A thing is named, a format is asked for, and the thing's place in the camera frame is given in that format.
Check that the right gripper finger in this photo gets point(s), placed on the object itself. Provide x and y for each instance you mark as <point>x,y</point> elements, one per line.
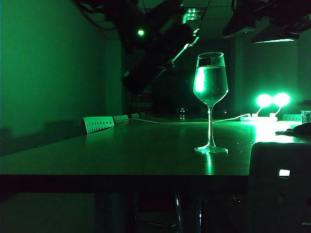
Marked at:
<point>277,36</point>
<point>239,28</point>

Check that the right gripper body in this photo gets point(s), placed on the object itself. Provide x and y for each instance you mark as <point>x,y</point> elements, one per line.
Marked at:
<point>279,12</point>

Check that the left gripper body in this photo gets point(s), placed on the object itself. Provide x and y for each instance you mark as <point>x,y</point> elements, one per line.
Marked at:
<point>136,21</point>

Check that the clear stemmed wine glass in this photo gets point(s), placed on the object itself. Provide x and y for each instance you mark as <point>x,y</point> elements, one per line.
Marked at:
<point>210,85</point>

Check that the ceiling light panel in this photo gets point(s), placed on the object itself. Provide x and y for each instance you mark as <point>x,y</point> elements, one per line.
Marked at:
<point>194,14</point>

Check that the bright round desk lamp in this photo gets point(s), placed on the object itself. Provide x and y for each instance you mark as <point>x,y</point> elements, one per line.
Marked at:
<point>282,99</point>
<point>264,100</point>

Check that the white power strip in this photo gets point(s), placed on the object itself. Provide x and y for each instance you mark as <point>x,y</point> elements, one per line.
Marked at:
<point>260,118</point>

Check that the ribbed clear glass tumbler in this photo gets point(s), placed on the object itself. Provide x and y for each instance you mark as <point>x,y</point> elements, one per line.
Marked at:
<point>306,116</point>

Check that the dark crumpled cloth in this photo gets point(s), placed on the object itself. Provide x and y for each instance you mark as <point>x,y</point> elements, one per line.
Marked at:
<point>297,129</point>

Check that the small distant clear bottle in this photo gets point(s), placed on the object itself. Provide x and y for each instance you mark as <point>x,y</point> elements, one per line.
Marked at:
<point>182,113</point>

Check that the dark rounded panel with cutout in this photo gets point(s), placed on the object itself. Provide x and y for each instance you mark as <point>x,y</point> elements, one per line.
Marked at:
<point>279,194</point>

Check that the chrome chair leg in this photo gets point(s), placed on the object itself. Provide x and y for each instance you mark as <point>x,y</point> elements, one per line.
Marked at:
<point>179,213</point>
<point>200,213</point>

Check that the dark table leg column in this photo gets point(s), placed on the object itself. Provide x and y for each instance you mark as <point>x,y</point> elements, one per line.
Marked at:
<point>116,213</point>

